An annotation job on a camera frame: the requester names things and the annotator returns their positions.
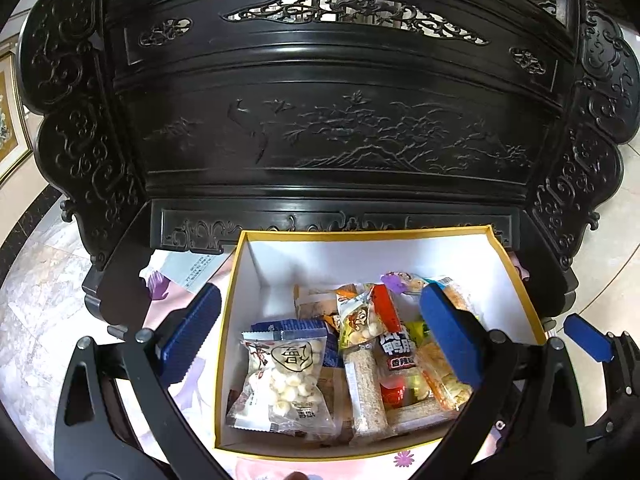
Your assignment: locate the white paper sheet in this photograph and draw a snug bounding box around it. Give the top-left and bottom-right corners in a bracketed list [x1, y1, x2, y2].
[145, 251, 236, 295]

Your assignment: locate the sliced bread packet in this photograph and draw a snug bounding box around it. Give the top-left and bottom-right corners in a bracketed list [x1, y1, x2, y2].
[440, 276, 476, 318]

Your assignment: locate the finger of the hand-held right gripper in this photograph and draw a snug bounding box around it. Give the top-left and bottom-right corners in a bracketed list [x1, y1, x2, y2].
[564, 313, 613, 361]

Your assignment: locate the sesame bar packet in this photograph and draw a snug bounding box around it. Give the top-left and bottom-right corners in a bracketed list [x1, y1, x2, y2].
[387, 397, 453, 433]
[342, 342, 388, 443]

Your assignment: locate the black label snack packet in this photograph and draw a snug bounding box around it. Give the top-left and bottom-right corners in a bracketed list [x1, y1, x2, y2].
[377, 320, 426, 408]

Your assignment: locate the small red snack packet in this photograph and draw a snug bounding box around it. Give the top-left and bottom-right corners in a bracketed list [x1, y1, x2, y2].
[370, 284, 403, 333]

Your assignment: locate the white ball snack packet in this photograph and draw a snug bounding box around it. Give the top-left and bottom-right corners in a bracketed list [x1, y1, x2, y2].
[226, 332, 337, 436]

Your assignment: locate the blue snack packet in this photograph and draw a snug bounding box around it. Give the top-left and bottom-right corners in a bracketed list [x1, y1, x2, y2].
[250, 317, 343, 368]

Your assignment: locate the orange cracker packet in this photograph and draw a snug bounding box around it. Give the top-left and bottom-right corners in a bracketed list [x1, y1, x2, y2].
[415, 340, 473, 411]

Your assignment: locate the purple cartoon pig snack packet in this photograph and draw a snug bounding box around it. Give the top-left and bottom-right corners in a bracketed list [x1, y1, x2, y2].
[380, 271, 431, 296]

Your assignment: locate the yellow-green snack packet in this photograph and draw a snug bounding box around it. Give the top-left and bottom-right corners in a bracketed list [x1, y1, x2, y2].
[336, 290, 381, 351]

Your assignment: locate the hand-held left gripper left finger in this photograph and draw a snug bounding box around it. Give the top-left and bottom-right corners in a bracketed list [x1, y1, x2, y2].
[54, 284, 226, 480]

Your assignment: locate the carved black wooden chair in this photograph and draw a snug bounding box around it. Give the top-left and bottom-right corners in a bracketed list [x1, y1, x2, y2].
[17, 0, 640, 341]

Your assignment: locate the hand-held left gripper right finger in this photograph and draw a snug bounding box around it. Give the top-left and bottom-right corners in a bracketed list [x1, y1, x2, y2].
[410, 284, 588, 480]

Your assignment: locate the pink floral tablecloth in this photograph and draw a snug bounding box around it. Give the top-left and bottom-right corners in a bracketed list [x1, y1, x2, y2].
[112, 250, 531, 480]

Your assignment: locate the yellow cardboard box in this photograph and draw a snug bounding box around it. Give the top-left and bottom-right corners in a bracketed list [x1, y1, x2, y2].
[214, 226, 547, 461]

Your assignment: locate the gold framed picture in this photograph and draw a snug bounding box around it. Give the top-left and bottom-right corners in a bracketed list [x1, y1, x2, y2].
[0, 50, 33, 186]

